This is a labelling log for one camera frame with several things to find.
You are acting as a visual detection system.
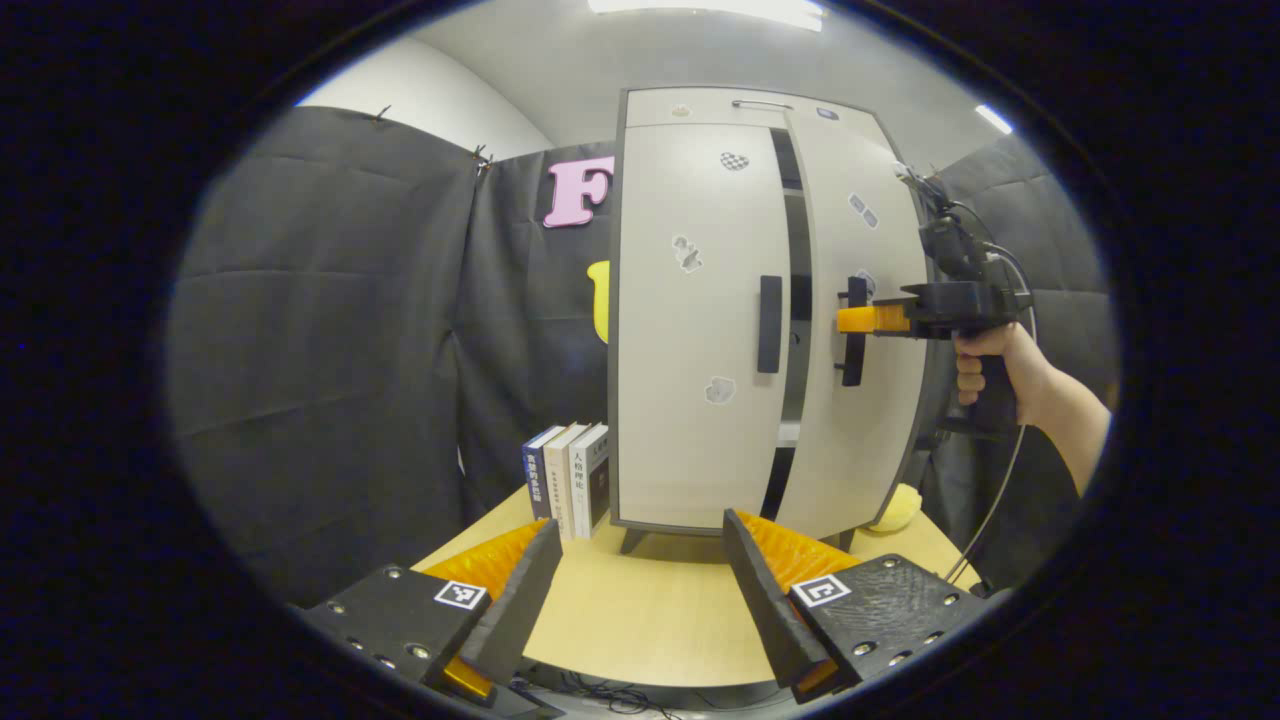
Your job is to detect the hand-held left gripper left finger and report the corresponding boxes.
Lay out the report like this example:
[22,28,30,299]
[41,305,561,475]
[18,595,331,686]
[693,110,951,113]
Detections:
[300,517,564,701]

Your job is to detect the grey cabinet door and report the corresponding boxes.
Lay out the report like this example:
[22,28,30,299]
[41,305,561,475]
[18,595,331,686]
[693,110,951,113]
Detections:
[613,122,793,531]
[775,105,936,541]

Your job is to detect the cream book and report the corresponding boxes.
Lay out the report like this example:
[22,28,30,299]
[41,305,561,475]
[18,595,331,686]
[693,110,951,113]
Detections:
[545,422,589,541]

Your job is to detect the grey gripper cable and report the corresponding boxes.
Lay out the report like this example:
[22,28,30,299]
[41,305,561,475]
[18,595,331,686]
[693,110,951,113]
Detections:
[943,240,1038,586]

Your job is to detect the black backdrop cloth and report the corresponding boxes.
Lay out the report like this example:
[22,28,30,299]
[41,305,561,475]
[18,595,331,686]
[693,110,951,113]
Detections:
[165,105,1121,606]

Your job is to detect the yellow round bun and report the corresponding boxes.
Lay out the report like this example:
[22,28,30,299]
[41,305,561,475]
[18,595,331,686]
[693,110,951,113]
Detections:
[868,483,923,533]

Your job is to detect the grey double-door shoe cabinet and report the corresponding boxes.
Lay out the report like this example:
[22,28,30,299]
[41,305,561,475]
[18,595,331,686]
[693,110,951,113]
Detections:
[607,85,951,556]

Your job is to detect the black door handle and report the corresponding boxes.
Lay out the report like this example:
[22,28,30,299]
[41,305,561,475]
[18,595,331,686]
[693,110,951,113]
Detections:
[757,275,784,375]
[835,276,869,388]

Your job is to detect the white and black book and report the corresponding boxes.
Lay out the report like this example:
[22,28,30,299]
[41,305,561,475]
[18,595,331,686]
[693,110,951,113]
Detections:
[568,423,611,541]

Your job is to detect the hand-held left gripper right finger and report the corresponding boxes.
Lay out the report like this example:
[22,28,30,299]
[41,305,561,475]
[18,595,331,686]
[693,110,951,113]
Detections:
[722,508,991,706]

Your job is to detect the blue book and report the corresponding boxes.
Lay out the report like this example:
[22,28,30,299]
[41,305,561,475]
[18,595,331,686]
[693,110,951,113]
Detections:
[522,425,566,521]

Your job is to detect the tangled black cables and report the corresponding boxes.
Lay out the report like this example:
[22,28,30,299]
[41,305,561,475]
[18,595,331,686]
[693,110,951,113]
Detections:
[510,670,683,717]

